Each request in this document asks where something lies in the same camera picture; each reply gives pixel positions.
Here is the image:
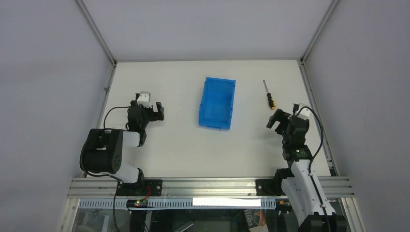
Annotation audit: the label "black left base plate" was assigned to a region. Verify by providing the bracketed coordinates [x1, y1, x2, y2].
[116, 179, 163, 197]

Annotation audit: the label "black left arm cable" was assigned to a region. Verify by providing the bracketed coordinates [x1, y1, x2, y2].
[103, 106, 132, 130]

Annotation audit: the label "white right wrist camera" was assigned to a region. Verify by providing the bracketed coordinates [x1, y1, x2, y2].
[295, 106, 311, 119]

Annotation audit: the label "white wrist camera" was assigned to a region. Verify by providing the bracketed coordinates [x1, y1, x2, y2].
[137, 91, 152, 108]
[295, 106, 311, 119]

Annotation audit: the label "black yellow screwdriver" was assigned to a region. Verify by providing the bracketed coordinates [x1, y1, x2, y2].
[263, 80, 276, 110]

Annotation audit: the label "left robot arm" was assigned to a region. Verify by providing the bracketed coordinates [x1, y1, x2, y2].
[79, 91, 164, 185]

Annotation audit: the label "blue plastic bin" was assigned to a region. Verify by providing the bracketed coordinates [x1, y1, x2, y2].
[198, 77, 236, 131]

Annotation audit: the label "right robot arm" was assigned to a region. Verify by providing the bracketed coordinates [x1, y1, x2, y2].
[266, 103, 348, 232]

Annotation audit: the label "coffee box under table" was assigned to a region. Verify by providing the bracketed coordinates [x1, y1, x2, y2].
[244, 209, 266, 229]

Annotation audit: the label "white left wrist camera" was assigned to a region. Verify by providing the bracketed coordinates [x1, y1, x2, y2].
[137, 91, 152, 108]

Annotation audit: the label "grey slotted cable duct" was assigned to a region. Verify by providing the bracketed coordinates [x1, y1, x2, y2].
[79, 197, 277, 210]

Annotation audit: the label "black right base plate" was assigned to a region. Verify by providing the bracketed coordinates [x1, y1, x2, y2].
[255, 177, 285, 196]

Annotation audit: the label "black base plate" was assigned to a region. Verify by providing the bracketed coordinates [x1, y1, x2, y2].
[255, 177, 285, 196]
[116, 179, 163, 197]

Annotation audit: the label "aluminium mounting rail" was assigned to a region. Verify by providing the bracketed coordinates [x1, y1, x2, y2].
[68, 176, 355, 200]

